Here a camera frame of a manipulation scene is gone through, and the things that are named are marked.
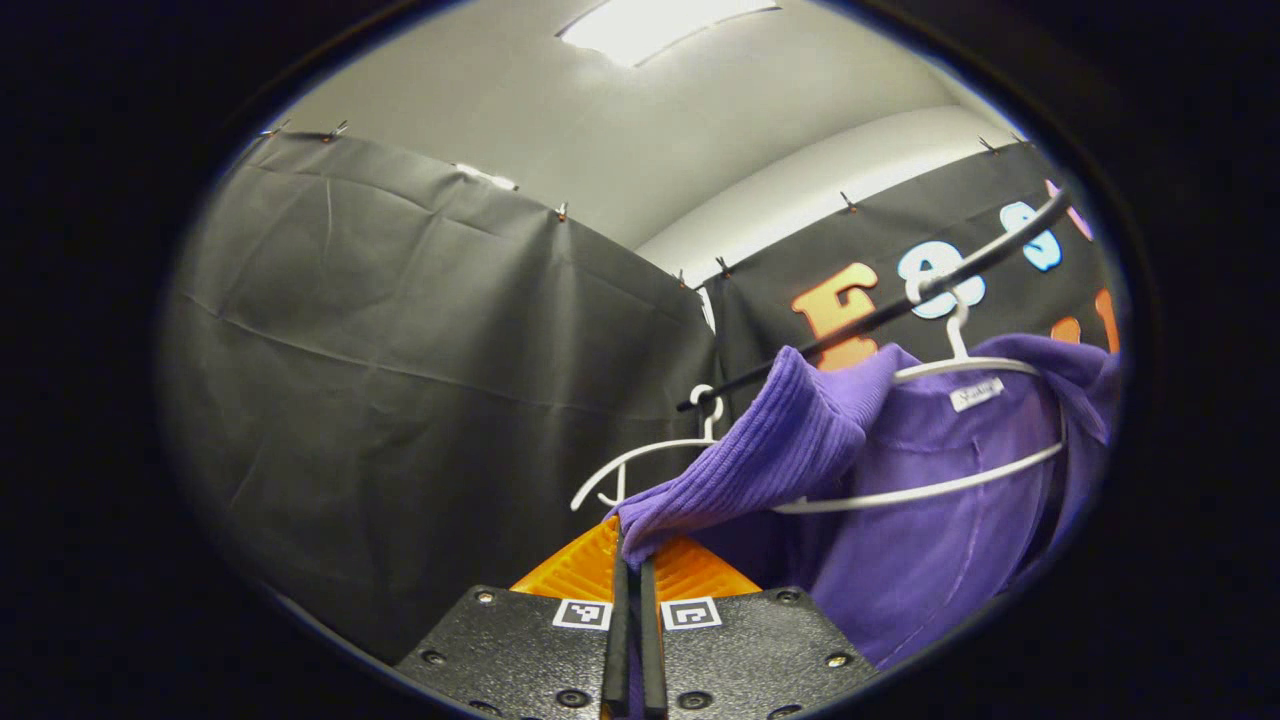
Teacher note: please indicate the white clothes hanger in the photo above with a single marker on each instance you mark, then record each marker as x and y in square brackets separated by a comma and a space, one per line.
[640, 452]
[930, 488]

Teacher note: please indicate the large ceiling light panel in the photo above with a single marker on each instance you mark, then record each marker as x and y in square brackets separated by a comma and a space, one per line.
[660, 25]

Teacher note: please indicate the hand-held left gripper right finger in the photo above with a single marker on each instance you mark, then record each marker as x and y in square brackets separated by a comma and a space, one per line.
[652, 650]

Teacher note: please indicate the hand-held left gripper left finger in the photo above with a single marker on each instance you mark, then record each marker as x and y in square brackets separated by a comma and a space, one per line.
[617, 650]

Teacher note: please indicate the small ceiling light panel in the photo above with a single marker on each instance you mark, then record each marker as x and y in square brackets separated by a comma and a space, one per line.
[488, 177]

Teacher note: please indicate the black clothes rail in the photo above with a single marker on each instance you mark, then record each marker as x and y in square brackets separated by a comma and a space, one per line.
[880, 315]

